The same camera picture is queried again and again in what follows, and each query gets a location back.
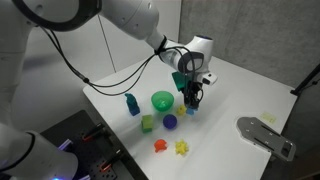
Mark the right orange-handled black clamp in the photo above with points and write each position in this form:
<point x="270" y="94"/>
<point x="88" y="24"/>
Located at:
<point x="108" y="164"/>

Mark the green cube toy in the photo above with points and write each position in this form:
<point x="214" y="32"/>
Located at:
<point x="147" y="123"/>

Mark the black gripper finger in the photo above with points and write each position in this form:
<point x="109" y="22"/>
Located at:
<point x="198" y="95"/>
<point x="187" y="97"/>

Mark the blue elephant-shaped toy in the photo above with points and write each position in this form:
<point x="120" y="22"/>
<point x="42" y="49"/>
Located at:
<point x="132" y="104"/>

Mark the purple gear-shaped toy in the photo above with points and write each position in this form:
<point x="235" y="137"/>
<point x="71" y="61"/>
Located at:
<point x="170" y="121"/>

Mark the small light blue object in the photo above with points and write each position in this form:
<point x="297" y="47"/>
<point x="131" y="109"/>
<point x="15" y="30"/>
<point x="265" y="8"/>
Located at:
<point x="190" y="111"/>

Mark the pale yellow sticky note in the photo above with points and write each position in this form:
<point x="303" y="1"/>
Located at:
<point x="268" y="117"/>

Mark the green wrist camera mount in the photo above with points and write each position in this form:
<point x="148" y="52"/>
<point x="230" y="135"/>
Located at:
<point x="179" y="80"/>

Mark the grey metal mounting plate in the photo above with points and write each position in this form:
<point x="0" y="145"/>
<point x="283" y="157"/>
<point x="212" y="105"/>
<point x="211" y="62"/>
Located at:
<point x="258" y="133"/>

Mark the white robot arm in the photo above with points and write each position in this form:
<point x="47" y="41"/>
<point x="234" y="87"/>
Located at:
<point x="26" y="155"/>

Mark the small yellow spiky toy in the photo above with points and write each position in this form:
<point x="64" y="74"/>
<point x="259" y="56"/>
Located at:
<point x="181" y="110"/>

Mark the green plastic bowl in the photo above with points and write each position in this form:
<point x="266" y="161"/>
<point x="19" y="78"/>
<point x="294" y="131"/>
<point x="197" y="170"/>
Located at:
<point x="162" y="100"/>

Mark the black perforated board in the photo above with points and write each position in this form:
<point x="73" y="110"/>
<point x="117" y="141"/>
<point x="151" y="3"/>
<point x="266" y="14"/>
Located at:
<point x="93" y="153"/>

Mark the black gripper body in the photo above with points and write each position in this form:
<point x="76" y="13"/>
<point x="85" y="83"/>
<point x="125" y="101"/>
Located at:
<point x="190" y="85"/>

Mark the left orange-handled black clamp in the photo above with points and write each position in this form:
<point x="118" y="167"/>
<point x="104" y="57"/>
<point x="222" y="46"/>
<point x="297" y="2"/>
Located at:
<point x="96" y="131"/>

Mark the black tripod leg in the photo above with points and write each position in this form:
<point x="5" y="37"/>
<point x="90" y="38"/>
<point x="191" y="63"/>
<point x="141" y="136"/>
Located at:
<point x="307" y="82"/>

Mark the large yellow spiky toy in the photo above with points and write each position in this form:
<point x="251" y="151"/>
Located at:
<point x="181" y="147"/>

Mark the orange-handled black clamp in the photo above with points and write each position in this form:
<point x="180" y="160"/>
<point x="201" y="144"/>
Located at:
<point x="96" y="131"/>
<point x="108" y="164"/>

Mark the orange rounded toy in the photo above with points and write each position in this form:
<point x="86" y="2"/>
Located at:
<point x="160" y="145"/>

